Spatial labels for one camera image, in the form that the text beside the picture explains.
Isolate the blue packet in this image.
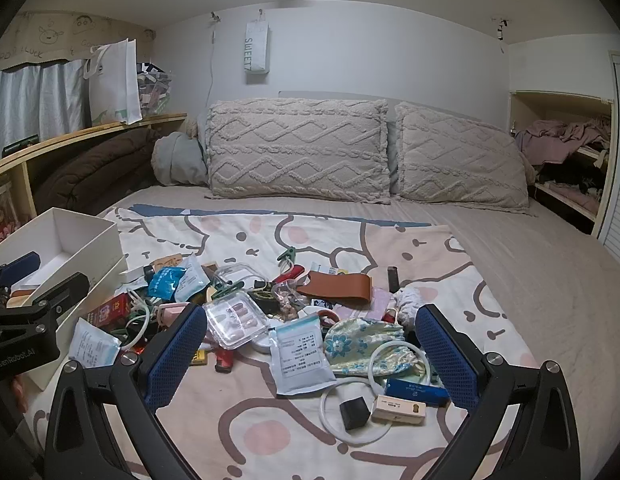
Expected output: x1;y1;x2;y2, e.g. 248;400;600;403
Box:
147;266;188;300

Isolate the floral fabric pouch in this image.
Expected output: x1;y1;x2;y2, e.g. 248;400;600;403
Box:
322;317;428;378

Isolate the clear plastic packet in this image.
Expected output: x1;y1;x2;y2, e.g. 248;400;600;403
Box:
212;262;268;293

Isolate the clear bead packet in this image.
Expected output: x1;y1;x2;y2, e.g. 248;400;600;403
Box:
272;280;311;321

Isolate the large thin white ring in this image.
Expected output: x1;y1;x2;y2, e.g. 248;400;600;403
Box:
320;376;393;445

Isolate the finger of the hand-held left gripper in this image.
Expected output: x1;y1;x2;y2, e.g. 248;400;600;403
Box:
0;251;42;306
17;271;91;322

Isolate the dark flat device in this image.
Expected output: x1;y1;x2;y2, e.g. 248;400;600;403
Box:
1;134;40;157

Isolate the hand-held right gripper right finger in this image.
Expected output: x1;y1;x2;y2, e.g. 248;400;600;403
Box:
415;303;582;480

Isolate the white labelled packet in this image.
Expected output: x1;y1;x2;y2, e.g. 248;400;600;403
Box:
267;312;338;396

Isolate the clear nail case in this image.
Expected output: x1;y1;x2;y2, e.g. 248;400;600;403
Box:
202;292;271;348

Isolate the clear bin of cards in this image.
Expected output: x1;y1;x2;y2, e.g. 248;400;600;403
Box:
136;61;175;121

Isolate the pale grey curtain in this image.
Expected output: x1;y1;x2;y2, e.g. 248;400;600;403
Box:
0;59;91;161

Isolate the brown leather case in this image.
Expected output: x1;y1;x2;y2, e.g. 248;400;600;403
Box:
295;270;373;307

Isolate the cartoon printed blanket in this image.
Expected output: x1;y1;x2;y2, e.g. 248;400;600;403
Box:
20;204;541;480

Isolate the pink clothes pile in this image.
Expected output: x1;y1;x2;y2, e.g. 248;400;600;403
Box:
512;115;613;166

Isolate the cream wall niche shelf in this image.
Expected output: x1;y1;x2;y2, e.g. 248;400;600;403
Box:
507;91;618;238

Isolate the white tote bag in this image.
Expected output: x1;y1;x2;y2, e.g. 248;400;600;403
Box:
84;37;143;127

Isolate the hanging white cord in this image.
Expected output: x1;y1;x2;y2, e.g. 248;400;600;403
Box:
204;12;225;111

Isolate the red pocket knife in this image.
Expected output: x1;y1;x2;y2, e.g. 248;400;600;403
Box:
275;264;308;285

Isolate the beige printed valance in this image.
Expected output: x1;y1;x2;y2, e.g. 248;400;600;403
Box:
0;10;157;73

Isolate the pink packet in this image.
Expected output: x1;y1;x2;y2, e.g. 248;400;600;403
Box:
367;287;398;321

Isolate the white louvred door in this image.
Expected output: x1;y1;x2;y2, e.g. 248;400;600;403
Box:
592;50;620;261

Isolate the red printed bag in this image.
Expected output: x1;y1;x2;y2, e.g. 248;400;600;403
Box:
0;180;18;251

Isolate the brown cork tag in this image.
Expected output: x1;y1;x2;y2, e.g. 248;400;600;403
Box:
152;254;185;273

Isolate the dark clothes pile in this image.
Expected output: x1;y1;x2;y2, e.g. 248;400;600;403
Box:
535;160;608;193

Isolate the pink small case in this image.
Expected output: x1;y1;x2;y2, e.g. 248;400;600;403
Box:
157;301;191;328

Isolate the clear mask packet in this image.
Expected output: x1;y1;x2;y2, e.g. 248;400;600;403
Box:
175;255;213;301

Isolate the black cube adapter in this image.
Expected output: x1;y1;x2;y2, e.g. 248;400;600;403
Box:
339;396;371;431

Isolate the small cream box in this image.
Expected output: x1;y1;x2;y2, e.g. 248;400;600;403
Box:
371;394;427;426

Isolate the blue rectangular box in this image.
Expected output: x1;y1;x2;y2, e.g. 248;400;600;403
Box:
384;377;451;408

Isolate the red box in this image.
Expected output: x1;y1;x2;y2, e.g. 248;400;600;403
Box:
82;292;133;331

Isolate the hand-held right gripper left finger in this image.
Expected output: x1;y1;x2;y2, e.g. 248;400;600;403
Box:
44;302;208;480

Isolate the grey cushion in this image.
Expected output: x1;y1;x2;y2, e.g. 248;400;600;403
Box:
151;131;211;187

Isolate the wooden bedside shelf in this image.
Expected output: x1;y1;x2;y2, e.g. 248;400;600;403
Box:
0;112;188;256

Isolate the brown duvet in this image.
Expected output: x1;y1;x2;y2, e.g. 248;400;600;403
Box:
32;127;163;216

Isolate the beige tufted pillow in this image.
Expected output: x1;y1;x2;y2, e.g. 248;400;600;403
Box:
204;99;393;206
394;101;538;217

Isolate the wall hook with cord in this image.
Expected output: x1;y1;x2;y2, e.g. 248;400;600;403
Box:
492;16;511;53

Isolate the white cardboard box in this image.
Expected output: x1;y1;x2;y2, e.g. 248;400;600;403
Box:
0;207;130;392

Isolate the small black box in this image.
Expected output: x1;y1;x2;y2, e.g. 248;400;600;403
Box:
250;287;281;313

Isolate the white round container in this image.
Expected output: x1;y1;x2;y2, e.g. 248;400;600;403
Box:
252;327;281;356

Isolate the hanging white paper bag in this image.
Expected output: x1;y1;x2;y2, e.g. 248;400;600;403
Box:
244;9;271;83

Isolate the white mask packet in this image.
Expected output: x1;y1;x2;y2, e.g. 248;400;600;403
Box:
69;317;122;367

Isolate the white lace scrunchie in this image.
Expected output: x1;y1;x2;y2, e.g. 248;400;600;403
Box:
392;284;431;328

